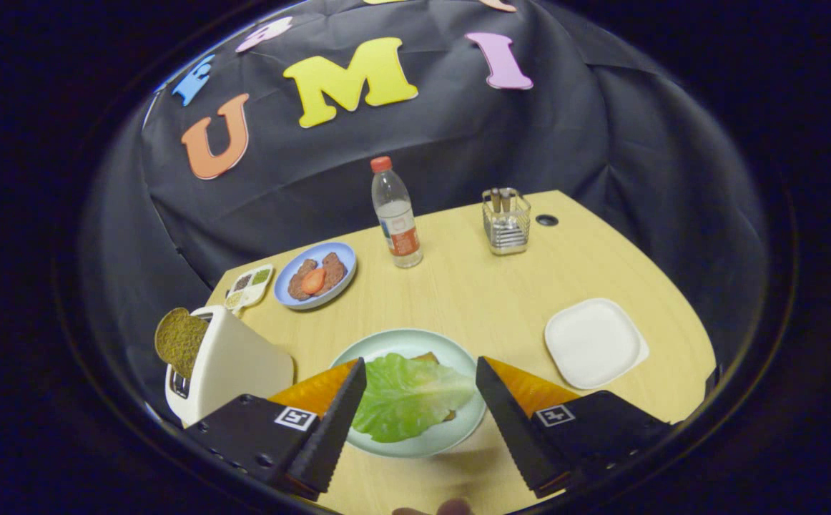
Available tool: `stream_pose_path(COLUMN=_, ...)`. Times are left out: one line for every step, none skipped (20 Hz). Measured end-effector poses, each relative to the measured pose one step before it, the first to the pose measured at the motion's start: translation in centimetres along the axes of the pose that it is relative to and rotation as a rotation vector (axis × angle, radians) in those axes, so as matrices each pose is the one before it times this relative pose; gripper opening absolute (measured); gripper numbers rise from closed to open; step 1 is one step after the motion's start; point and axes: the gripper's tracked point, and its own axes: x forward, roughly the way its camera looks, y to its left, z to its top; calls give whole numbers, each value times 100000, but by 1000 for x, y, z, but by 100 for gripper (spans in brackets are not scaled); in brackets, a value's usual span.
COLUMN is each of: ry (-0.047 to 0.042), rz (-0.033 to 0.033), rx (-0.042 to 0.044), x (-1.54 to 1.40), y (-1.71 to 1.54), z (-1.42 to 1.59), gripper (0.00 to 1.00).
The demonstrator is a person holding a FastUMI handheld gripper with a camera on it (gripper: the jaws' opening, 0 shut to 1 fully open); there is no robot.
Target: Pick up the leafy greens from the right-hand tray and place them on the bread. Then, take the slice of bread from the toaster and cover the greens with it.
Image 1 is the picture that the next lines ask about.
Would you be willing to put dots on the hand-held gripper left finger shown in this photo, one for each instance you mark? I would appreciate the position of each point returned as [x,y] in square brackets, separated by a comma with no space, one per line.
[333,429]

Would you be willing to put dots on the clear water bottle red cap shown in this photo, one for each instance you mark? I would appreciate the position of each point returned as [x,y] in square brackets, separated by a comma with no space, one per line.
[397,214]

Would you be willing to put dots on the white compartment seasoning tray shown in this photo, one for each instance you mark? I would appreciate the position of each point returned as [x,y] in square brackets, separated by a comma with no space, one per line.
[249,286]

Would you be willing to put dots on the black desk grommet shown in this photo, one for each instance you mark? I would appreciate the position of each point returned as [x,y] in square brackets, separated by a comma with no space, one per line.
[547,220]

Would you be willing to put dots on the brown meat patty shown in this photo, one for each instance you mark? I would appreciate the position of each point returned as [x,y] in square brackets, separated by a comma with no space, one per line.
[297,282]
[335,268]

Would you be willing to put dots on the white toaster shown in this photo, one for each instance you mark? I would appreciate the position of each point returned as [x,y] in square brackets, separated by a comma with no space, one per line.
[244,365]

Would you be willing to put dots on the white square plate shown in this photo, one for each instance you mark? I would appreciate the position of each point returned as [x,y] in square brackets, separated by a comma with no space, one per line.
[594,343]

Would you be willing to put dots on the red tomato slice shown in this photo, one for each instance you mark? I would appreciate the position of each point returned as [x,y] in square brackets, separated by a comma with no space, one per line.
[313,280]

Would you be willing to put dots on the green lettuce leaf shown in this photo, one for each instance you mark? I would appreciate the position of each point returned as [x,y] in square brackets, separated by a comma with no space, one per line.
[408,397]

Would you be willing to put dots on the pale green round plate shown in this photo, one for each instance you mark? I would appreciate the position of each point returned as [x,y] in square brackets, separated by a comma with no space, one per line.
[401,340]

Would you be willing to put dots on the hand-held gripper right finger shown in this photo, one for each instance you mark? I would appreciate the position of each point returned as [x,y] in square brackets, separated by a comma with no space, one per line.
[512,429]

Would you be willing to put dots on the blue plate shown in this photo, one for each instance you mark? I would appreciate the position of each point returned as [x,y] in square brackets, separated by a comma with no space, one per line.
[340,254]

